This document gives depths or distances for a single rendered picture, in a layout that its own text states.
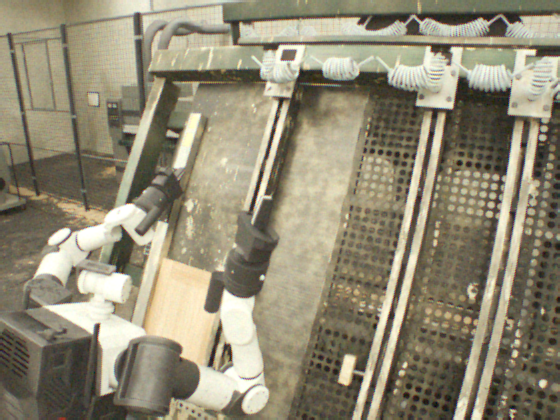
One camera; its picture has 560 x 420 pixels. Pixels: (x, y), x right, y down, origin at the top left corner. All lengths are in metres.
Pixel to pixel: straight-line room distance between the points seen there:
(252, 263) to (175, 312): 0.68
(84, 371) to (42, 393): 0.10
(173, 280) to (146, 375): 0.68
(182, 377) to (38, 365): 0.28
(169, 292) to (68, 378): 0.66
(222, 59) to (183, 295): 0.84
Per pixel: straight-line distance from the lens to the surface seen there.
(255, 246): 0.81
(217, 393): 1.00
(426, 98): 1.20
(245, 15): 2.11
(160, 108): 1.77
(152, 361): 0.88
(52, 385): 0.93
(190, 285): 1.45
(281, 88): 1.36
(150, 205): 1.29
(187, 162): 1.55
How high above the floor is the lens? 1.90
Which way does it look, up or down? 21 degrees down
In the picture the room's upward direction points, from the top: straight up
